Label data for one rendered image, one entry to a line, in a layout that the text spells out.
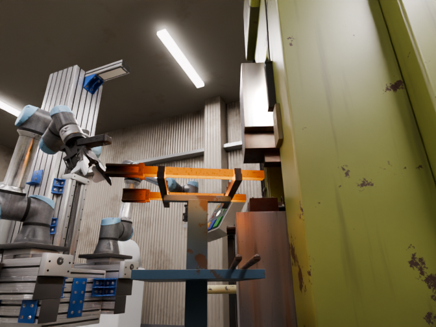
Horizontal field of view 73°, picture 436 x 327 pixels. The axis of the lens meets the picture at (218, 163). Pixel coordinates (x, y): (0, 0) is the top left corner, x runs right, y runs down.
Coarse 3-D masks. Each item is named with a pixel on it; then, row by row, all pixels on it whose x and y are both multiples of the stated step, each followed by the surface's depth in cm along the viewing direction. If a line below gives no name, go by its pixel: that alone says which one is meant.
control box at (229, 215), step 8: (216, 208) 213; (232, 208) 185; (240, 208) 187; (216, 216) 198; (224, 216) 181; (232, 216) 183; (224, 224) 179; (232, 224) 181; (208, 232) 191; (216, 232) 184; (224, 232) 177; (208, 240) 203
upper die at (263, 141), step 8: (248, 136) 150; (256, 136) 149; (264, 136) 149; (272, 136) 149; (248, 144) 148; (256, 144) 148; (264, 144) 148; (272, 144) 147; (248, 152) 152; (256, 152) 152; (248, 160) 162; (256, 160) 162
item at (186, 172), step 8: (112, 168) 81; (120, 168) 81; (128, 168) 81; (136, 168) 81; (144, 168) 81; (152, 168) 81; (168, 168) 82; (176, 168) 82; (184, 168) 82; (192, 168) 83; (200, 168) 83; (112, 176) 81; (120, 176) 81; (128, 176) 81; (136, 176) 81; (144, 176) 82; (152, 176) 83; (168, 176) 83; (176, 176) 83; (184, 176) 83; (192, 176) 83; (200, 176) 83; (208, 176) 83; (216, 176) 83; (224, 176) 83; (232, 176) 83; (248, 176) 84; (256, 176) 84; (264, 176) 84
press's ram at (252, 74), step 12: (252, 72) 159; (264, 72) 159; (240, 84) 177; (252, 84) 156; (264, 84) 156; (240, 96) 180; (252, 96) 153; (264, 96) 153; (240, 108) 184; (252, 108) 150; (264, 108) 150; (252, 120) 147; (264, 120) 147
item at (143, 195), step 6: (126, 192) 103; (132, 192) 103; (138, 192) 103; (144, 192) 104; (150, 192) 103; (156, 192) 103; (126, 198) 102; (132, 198) 102; (138, 198) 102; (144, 198) 103; (150, 198) 103; (156, 198) 103; (234, 198) 106; (240, 198) 106
